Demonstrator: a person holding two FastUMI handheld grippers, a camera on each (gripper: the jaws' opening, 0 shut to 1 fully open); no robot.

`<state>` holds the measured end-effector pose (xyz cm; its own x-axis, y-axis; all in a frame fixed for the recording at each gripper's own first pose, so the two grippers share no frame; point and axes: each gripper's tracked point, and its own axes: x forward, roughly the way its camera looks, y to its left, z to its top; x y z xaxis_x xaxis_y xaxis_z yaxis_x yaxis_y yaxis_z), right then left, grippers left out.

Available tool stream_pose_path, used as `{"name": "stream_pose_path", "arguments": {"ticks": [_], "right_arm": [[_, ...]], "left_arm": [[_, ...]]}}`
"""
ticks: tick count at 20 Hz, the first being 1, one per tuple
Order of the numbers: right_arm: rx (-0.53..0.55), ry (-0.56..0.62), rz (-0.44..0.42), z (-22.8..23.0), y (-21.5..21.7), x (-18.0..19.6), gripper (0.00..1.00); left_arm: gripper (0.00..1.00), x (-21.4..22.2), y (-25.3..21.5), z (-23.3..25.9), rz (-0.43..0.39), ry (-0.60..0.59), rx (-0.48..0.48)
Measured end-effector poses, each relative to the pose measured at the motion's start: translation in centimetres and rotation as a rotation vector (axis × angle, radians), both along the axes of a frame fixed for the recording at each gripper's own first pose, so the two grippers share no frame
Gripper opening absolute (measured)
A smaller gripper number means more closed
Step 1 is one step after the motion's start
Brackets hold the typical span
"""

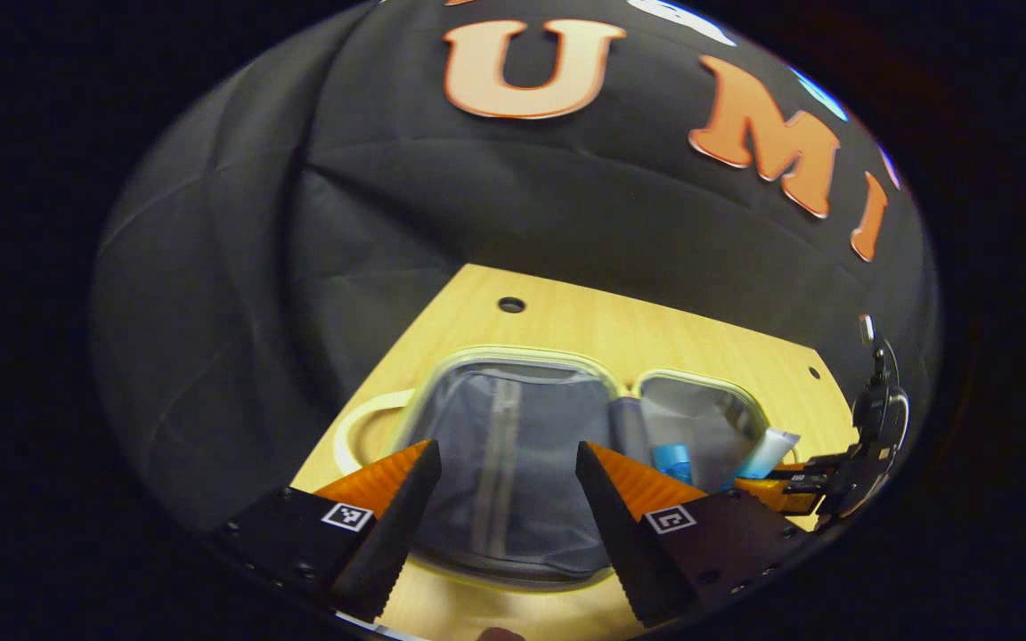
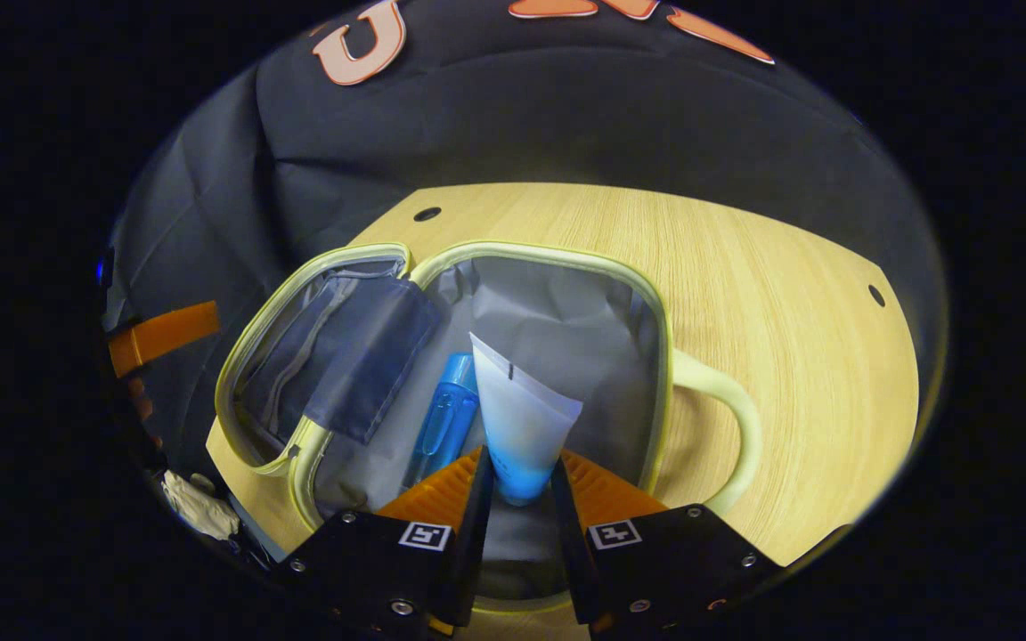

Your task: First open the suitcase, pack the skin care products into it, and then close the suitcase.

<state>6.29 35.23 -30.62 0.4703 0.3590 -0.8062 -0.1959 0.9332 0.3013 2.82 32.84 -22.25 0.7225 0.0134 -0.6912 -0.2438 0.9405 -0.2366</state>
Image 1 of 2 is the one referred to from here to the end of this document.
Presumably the pale yellow suitcase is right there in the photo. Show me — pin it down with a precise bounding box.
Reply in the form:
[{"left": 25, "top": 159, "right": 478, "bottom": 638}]
[{"left": 333, "top": 345, "right": 806, "bottom": 593}]

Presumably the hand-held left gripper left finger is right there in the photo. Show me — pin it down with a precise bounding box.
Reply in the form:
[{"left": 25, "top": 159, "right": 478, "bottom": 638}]
[{"left": 210, "top": 438, "right": 443, "bottom": 624}]

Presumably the blue and green bottle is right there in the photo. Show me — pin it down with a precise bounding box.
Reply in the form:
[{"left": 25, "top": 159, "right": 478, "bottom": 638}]
[{"left": 652, "top": 442, "right": 694, "bottom": 487}]

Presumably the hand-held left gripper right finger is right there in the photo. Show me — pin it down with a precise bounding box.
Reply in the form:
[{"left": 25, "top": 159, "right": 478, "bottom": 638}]
[{"left": 575, "top": 441, "right": 812, "bottom": 629}]

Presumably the white and blue tube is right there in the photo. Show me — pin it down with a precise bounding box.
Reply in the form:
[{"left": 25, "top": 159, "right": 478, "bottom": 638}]
[{"left": 727, "top": 426, "right": 802, "bottom": 490}]

